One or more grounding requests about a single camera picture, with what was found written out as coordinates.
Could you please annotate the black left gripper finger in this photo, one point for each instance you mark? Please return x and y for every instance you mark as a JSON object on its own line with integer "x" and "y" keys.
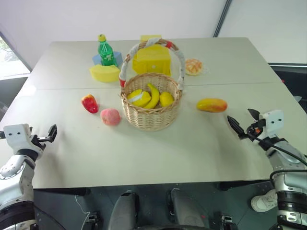
{"x": 45, "y": 139}
{"x": 53, "y": 131}

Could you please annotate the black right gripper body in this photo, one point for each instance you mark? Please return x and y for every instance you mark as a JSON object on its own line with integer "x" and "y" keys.
{"x": 256, "y": 129}

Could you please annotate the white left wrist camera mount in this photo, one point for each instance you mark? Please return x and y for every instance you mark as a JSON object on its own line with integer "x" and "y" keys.
{"x": 18, "y": 135}

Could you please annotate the yellow lemon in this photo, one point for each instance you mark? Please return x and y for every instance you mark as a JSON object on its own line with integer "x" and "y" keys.
{"x": 166, "y": 99}

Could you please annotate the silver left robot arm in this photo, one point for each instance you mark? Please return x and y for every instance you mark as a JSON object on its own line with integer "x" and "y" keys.
{"x": 13, "y": 182}

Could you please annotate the white sneaker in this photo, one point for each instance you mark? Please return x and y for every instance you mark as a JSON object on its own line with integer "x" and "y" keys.
{"x": 263, "y": 200}

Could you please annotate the blue foam block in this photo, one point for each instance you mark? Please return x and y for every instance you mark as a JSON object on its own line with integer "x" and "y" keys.
{"x": 119, "y": 57}

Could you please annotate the window with greenery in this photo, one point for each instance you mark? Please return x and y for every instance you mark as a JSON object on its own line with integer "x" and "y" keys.
{"x": 10, "y": 60}

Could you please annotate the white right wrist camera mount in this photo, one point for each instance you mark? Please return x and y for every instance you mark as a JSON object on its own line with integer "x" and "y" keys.
{"x": 273, "y": 122}

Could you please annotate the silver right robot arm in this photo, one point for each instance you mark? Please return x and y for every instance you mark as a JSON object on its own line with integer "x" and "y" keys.
{"x": 286, "y": 172}

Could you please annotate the yellow red mango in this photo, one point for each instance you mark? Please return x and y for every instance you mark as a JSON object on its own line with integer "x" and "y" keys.
{"x": 212, "y": 105}

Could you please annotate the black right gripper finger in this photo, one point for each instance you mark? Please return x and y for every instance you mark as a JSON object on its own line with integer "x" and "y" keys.
{"x": 236, "y": 127}
{"x": 254, "y": 114}

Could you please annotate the dark rounded robot leg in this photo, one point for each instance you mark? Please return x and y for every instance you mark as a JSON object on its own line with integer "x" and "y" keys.
{"x": 185, "y": 210}
{"x": 123, "y": 213}

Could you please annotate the yellow half-round foam block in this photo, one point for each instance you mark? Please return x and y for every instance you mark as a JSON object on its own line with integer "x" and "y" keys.
{"x": 104, "y": 73}

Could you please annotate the red strawberry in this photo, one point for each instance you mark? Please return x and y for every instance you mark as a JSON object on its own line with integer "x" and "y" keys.
{"x": 90, "y": 104}

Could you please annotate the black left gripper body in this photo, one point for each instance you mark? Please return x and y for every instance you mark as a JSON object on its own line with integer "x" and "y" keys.
{"x": 38, "y": 142}

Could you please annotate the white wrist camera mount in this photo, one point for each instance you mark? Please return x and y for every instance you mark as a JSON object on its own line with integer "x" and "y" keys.
{"x": 273, "y": 122}
{"x": 18, "y": 135}

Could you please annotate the pink peach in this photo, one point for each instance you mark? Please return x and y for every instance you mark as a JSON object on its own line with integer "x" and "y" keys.
{"x": 110, "y": 116}

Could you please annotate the round crusted bread bun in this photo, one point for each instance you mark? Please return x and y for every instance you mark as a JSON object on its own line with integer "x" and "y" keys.
{"x": 193, "y": 67}

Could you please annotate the yellow banana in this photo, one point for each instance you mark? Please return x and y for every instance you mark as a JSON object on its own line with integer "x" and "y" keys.
{"x": 154, "y": 95}
{"x": 139, "y": 97}

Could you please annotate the small yellow foam block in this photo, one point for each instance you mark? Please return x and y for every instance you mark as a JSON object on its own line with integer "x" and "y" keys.
{"x": 148, "y": 38}

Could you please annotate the dark slanted pole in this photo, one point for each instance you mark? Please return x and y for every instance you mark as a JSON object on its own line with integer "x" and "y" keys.
{"x": 221, "y": 18}

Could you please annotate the green soda bottle yellow cap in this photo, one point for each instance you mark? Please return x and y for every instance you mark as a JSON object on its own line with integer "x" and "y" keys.
{"x": 106, "y": 54}

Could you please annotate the large yellow foam block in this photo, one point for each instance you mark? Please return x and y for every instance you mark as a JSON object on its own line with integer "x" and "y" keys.
{"x": 152, "y": 61}

